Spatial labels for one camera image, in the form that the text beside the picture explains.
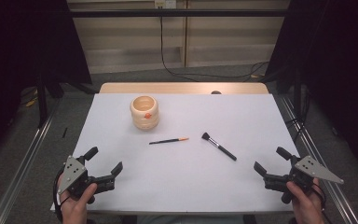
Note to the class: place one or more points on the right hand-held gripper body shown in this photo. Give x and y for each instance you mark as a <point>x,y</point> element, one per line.
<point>310,168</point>

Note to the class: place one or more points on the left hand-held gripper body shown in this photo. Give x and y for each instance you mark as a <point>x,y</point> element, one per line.
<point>73,171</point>

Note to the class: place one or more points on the black makeup brush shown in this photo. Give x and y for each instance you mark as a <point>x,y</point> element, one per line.
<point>219,146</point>

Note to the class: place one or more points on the cream ribbed brush holder cup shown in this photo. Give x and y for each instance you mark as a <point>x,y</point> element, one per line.
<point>144,121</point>

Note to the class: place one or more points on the thin black orange-tipped brush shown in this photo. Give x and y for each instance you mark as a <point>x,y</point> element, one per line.
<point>167,141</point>

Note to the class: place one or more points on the person's left hand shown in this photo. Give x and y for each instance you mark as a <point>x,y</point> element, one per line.
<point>74,208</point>

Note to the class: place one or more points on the person's right hand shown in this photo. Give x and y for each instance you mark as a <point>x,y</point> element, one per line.
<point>307,205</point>

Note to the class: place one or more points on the small black stick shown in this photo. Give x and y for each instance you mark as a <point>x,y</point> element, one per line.
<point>64,132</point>

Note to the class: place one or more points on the black metal stand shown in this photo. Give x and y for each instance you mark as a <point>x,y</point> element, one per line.
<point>42,102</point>

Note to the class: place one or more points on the person's grey clothing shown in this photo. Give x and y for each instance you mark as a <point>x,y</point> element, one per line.
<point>189,220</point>

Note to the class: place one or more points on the dark round table grommet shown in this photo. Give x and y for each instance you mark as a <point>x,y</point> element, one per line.
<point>216,92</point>

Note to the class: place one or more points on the light wooden table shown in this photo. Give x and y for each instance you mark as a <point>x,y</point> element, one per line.
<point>167,88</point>

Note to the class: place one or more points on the black curtain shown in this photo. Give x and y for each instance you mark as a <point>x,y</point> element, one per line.
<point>18,46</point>
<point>338,62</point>

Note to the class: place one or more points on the aluminium floor rail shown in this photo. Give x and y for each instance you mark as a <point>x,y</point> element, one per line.
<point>18,174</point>
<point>323,168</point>

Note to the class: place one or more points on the black horizontal frame bar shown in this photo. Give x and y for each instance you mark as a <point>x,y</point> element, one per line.
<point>174,13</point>

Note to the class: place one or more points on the white wall outlet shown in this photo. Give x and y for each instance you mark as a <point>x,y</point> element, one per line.
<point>165,3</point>

